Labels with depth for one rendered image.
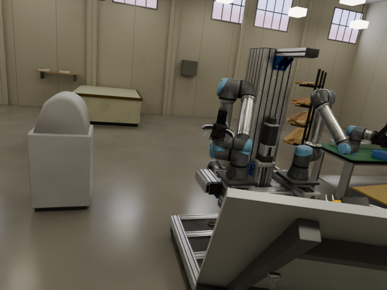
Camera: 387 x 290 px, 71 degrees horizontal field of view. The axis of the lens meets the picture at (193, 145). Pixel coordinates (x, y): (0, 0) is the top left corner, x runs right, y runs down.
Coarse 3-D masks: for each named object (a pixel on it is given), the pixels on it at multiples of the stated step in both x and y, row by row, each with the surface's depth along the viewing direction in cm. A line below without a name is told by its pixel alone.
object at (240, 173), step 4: (232, 164) 183; (228, 168) 187; (232, 168) 183; (236, 168) 181; (240, 168) 181; (244, 168) 182; (228, 172) 185; (232, 172) 182; (236, 172) 181; (240, 172) 181; (244, 172) 182; (228, 176) 184; (232, 176) 182; (236, 176) 181; (240, 176) 181; (244, 176) 182; (236, 180) 181; (240, 180) 182; (244, 180) 183
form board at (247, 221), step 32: (256, 192) 48; (224, 224) 59; (256, 224) 57; (288, 224) 55; (320, 224) 52; (352, 224) 51; (384, 224) 49; (224, 256) 82; (256, 256) 77; (288, 288) 113; (320, 288) 104; (352, 288) 97; (384, 288) 90
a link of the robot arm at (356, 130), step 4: (348, 128) 182; (352, 128) 181; (356, 128) 179; (360, 128) 178; (364, 128) 177; (348, 132) 182; (352, 132) 180; (356, 132) 179; (360, 132) 177; (364, 132) 176; (352, 136) 181; (356, 136) 179; (360, 136) 178
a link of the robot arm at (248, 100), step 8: (248, 88) 167; (240, 96) 171; (248, 96) 165; (256, 96) 169; (248, 104) 163; (240, 112) 164; (248, 112) 161; (240, 120) 160; (248, 120) 159; (240, 128) 157; (248, 128) 157; (240, 136) 154; (248, 136) 155; (232, 144) 153; (240, 144) 152; (248, 144) 151
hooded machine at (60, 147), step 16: (64, 96) 300; (48, 112) 297; (64, 112) 301; (80, 112) 306; (48, 128) 301; (64, 128) 306; (80, 128) 311; (32, 144) 298; (48, 144) 303; (64, 144) 308; (80, 144) 312; (32, 160) 303; (48, 160) 308; (64, 160) 313; (80, 160) 318; (32, 176) 308; (48, 176) 313; (64, 176) 318; (80, 176) 323; (32, 192) 313; (48, 192) 318; (64, 192) 324; (80, 192) 329; (48, 208) 328; (64, 208) 333; (80, 208) 339
